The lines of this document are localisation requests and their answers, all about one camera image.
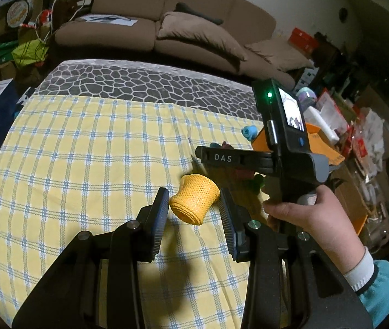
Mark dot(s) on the person's right hand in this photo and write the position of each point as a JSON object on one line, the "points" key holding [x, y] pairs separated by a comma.
{"points": [[314, 219]]}

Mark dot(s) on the green plastic bag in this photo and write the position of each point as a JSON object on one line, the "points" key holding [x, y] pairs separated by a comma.
{"points": [[30, 53]]}

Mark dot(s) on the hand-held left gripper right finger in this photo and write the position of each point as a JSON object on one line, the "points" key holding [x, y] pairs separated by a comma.
{"points": [[230, 228]]}

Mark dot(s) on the large brown sofa cushion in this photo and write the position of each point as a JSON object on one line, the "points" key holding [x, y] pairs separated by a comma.
{"points": [[198, 37]]}

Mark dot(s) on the red printed packet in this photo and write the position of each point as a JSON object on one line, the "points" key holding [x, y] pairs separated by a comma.
{"points": [[362, 145]]}

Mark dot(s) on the yellow foam net sleeve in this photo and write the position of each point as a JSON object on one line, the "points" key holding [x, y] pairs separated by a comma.
{"points": [[194, 199]]}

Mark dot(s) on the brown fabric sofa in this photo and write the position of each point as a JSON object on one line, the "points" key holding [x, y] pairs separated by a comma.
{"points": [[129, 3]]}

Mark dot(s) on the purple-lidded container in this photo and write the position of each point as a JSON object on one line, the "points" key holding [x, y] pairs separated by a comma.
{"points": [[306, 97]]}

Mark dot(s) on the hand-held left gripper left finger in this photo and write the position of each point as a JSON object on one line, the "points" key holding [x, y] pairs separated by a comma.
{"points": [[158, 219]]}

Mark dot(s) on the yellow checked tablecloth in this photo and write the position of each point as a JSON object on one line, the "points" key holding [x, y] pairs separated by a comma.
{"points": [[78, 164]]}

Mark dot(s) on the red cardboard box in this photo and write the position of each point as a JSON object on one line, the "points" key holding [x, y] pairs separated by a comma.
{"points": [[303, 38]]}

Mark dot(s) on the round printed tin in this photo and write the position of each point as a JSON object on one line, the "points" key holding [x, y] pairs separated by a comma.
{"points": [[19, 13]]}

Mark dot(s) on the flat brown sofa cushion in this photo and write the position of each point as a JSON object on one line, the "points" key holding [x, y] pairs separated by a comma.
{"points": [[280, 54]]}

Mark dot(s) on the green toy block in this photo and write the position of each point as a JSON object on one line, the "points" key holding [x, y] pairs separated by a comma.
{"points": [[259, 183]]}

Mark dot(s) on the white papers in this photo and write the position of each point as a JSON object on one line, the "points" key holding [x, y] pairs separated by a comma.
{"points": [[109, 19]]}

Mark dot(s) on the person's right forearm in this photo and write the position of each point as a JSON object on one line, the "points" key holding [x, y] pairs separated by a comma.
{"points": [[372, 281]]}

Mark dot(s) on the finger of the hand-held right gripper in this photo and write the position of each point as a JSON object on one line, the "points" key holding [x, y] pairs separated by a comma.
{"points": [[246, 159]]}

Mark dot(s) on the orange cardboard box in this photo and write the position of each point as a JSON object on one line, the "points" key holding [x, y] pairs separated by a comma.
{"points": [[348, 192]]}

